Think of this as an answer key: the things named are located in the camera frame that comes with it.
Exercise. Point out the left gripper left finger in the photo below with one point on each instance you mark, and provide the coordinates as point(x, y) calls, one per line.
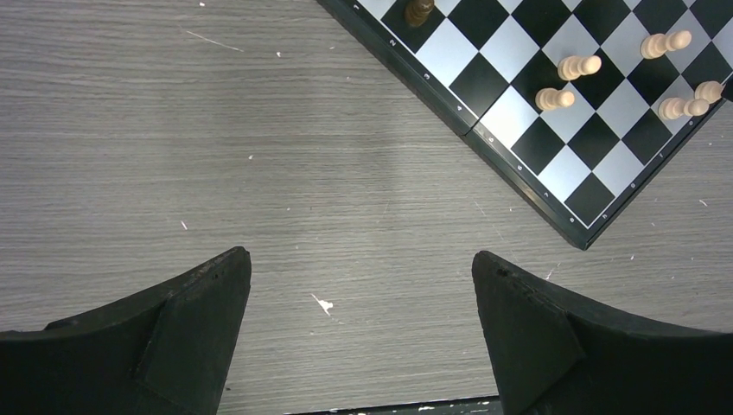
point(163, 350)

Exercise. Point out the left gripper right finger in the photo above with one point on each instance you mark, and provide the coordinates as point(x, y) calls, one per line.
point(554, 351)

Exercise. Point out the light wooden chess pawn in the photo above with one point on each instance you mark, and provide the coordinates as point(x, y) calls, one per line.
point(711, 91)

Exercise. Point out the black white chess board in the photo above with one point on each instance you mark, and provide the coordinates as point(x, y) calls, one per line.
point(577, 104)

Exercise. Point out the light chess piece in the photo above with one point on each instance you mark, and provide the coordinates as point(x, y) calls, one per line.
point(674, 108)
point(575, 66)
point(549, 99)
point(654, 46)

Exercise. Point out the dark chess piece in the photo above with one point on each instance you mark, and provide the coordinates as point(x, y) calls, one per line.
point(417, 12)

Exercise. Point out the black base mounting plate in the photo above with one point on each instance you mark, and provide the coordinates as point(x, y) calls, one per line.
point(479, 405)

